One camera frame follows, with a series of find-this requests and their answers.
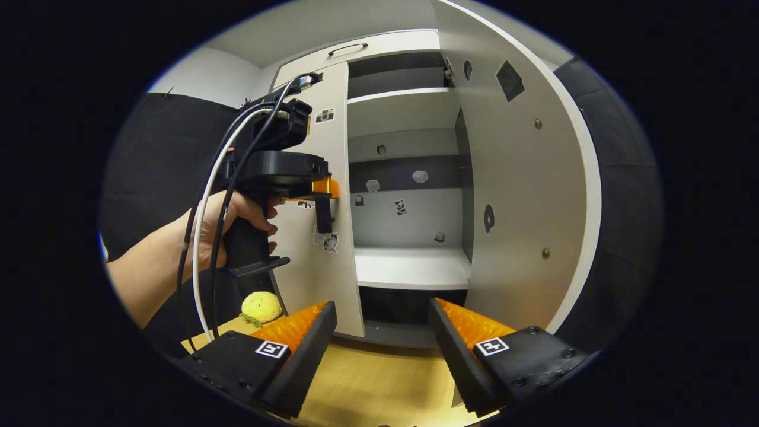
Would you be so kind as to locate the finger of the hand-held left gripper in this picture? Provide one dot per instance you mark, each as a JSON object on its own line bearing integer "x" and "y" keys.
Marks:
{"x": 325, "y": 188}

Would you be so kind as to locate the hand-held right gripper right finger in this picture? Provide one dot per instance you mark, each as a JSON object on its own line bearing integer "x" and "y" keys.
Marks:
{"x": 459, "y": 367}

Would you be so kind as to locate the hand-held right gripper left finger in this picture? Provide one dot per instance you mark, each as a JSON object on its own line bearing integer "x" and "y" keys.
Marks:
{"x": 302, "y": 362}

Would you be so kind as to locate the beige double-door shoe cabinet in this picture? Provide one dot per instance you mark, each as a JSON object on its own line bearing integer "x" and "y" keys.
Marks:
{"x": 409, "y": 213}

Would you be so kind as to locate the beige cabinet door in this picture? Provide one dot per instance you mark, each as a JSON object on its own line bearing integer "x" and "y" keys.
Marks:
{"x": 522, "y": 196}
{"x": 332, "y": 279}

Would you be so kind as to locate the white cabinet shelf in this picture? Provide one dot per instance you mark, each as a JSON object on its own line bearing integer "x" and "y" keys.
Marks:
{"x": 403, "y": 110}
{"x": 412, "y": 267}

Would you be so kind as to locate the grey cabinet shelf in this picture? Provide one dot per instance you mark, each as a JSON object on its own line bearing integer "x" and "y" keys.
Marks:
{"x": 394, "y": 80}

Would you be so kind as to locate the beige cabinet drawer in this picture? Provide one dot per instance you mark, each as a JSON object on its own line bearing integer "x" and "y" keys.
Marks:
{"x": 391, "y": 44}

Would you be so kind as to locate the metal door hinge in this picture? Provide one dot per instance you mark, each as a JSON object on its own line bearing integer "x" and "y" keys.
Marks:
{"x": 449, "y": 70}

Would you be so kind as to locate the yellow plush toy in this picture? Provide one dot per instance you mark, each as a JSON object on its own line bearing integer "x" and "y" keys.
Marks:
{"x": 261, "y": 307}

